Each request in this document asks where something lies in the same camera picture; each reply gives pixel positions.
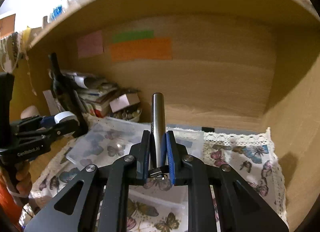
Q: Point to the finger of the left gripper white tape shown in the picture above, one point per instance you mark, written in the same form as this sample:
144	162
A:
64	120

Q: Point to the small white cardboard box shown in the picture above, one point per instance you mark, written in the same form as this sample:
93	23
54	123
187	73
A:
124	101

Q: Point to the dark glass bottle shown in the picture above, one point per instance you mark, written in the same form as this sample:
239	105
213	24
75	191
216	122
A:
63	91

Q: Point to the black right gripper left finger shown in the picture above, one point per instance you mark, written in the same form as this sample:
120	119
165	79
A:
139	168

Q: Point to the stack of books and papers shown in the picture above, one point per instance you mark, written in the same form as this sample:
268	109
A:
93	93

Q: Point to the pink sticky paper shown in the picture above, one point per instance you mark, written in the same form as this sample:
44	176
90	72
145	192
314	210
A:
90	45

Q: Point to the pink candle jar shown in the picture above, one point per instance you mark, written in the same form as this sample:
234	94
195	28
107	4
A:
30	111

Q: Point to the silver metal cylinder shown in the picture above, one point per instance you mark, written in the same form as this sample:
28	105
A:
158	127

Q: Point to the butterfly print lace tablecloth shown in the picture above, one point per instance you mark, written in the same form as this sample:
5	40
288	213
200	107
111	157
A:
158	206

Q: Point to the person's left hand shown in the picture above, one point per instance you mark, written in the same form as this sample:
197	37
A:
17	180

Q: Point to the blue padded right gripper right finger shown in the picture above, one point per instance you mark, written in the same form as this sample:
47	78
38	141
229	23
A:
173	152

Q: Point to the green sticky paper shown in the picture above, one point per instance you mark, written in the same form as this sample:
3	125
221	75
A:
132	35

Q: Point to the orange sticky paper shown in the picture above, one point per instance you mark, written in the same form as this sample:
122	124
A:
155	48

